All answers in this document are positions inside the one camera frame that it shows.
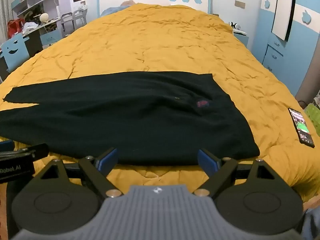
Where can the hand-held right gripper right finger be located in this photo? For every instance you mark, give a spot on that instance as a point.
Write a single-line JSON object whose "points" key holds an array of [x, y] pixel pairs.
{"points": [[207, 162]]}

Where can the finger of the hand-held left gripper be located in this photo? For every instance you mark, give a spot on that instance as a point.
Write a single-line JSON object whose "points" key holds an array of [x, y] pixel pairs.
{"points": [[37, 151], [6, 146]]}

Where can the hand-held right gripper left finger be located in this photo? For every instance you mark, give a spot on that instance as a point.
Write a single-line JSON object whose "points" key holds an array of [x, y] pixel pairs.
{"points": [[108, 160]]}

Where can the black pants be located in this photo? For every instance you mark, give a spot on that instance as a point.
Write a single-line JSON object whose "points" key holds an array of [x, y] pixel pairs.
{"points": [[140, 115]]}

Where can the blue smiley face chair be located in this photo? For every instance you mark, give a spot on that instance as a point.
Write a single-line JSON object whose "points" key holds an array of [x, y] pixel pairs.
{"points": [[13, 51]]}

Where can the black smartphone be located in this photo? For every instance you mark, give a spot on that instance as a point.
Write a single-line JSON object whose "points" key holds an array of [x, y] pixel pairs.
{"points": [[302, 127]]}

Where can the dark desk with blue drawers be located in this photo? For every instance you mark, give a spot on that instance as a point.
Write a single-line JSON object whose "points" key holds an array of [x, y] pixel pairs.
{"points": [[50, 38]]}

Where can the green dotted cloth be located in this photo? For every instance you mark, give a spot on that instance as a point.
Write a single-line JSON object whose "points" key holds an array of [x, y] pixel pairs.
{"points": [[313, 116]]}

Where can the red bag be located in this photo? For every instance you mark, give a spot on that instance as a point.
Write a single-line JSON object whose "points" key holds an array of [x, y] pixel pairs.
{"points": [[13, 27]]}

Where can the white plastic bag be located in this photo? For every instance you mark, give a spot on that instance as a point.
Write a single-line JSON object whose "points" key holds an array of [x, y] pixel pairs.
{"points": [[30, 26]]}

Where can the yellow quilt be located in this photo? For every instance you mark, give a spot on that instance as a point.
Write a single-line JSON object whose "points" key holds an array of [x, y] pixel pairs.
{"points": [[160, 45]]}

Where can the blue nightstand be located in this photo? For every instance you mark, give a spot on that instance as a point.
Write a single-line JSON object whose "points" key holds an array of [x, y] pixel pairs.
{"points": [[241, 38]]}

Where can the blue wardrobe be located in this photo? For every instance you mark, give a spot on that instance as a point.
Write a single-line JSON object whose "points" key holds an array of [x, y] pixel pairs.
{"points": [[282, 55]]}

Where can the cream ball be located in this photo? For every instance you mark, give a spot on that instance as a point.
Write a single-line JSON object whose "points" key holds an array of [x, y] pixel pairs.
{"points": [[44, 17]]}

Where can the grey wooden chair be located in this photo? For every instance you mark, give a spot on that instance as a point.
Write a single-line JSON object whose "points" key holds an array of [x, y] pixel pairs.
{"points": [[75, 20]]}

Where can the black and white striped item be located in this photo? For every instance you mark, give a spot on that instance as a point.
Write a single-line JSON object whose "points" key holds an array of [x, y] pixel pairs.
{"points": [[235, 25]]}

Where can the blue pillow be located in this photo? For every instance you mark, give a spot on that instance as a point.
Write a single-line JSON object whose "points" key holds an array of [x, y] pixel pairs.
{"points": [[112, 10]]}

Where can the white panel with black edge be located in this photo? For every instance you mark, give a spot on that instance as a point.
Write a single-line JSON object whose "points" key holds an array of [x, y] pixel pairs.
{"points": [[283, 12]]}

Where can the tan wall plate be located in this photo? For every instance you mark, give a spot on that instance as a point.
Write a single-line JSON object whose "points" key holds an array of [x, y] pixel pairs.
{"points": [[240, 4]]}

